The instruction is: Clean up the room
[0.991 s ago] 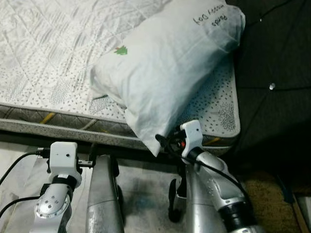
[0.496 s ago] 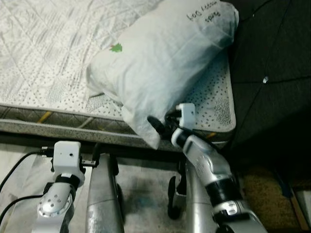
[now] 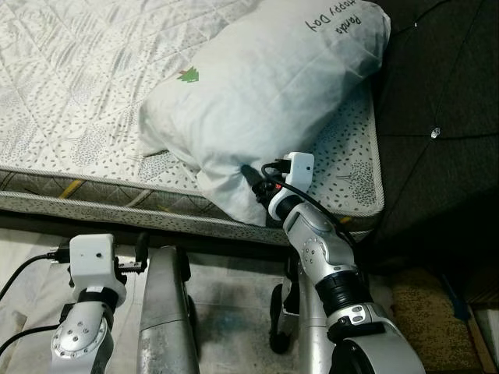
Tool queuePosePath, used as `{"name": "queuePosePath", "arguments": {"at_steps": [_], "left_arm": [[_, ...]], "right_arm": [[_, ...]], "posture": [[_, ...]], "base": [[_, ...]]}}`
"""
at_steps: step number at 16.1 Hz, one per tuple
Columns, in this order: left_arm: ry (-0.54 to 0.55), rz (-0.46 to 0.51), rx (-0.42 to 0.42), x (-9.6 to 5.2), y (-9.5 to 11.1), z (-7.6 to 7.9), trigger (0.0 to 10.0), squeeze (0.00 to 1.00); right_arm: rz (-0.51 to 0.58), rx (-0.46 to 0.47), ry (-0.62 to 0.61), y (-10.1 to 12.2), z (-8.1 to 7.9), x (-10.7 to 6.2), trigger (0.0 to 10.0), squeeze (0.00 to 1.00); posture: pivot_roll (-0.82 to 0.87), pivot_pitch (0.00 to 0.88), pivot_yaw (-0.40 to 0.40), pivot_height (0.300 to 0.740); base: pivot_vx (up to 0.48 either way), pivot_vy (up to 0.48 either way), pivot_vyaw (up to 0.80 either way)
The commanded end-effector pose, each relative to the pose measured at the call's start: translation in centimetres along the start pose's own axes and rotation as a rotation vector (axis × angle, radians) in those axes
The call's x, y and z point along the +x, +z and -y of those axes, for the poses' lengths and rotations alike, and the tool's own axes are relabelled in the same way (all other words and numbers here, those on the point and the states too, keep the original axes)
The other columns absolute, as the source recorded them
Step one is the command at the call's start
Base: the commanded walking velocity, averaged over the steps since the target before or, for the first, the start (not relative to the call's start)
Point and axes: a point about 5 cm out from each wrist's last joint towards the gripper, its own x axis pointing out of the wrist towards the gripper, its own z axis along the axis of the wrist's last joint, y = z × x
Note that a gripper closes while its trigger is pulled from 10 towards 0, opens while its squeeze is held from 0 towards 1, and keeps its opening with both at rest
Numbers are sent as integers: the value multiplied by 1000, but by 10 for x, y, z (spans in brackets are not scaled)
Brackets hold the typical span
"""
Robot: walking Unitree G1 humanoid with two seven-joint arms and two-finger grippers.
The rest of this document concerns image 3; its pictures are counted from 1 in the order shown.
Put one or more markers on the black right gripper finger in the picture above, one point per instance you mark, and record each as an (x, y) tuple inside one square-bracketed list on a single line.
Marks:
[(250, 174)]

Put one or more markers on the blue plastic stick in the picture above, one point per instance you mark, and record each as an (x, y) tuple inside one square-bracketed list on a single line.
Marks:
[(454, 296)]

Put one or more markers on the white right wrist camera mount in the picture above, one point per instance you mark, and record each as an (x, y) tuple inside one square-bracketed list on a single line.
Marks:
[(300, 167)]

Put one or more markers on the white quilted patterned mattress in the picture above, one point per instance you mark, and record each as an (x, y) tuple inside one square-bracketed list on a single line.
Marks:
[(78, 93)]

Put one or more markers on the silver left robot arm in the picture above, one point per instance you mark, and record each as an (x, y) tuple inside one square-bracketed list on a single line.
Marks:
[(78, 343)]

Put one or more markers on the brown doormat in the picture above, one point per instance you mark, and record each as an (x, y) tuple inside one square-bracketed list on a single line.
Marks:
[(429, 327)]

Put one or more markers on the silver robot leg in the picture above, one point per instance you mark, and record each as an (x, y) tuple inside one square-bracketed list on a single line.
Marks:
[(312, 327), (164, 312)]

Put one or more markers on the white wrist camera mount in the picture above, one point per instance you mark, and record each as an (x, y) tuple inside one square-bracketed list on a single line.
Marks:
[(92, 253), (300, 167)]

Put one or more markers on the dark grey tufted headboard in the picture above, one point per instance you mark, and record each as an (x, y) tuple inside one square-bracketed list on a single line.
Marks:
[(444, 78)]

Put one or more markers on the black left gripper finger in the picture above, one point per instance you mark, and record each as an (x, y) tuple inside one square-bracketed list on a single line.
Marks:
[(143, 248)]

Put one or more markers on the silver right robot leg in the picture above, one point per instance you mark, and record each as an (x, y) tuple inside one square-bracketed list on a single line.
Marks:
[(312, 327)]

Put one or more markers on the white pillow tree print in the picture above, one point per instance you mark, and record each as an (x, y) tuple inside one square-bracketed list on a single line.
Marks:
[(265, 86)]

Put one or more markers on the dark bed frame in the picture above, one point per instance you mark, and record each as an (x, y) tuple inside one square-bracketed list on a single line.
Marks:
[(226, 243)]

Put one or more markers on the silver left robot leg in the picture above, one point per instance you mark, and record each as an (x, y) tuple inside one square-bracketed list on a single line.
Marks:
[(164, 312)]

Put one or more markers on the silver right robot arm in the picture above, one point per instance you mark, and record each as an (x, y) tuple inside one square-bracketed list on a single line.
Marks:
[(320, 249)]

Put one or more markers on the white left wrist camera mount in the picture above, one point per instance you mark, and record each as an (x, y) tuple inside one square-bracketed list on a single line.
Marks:
[(92, 253)]

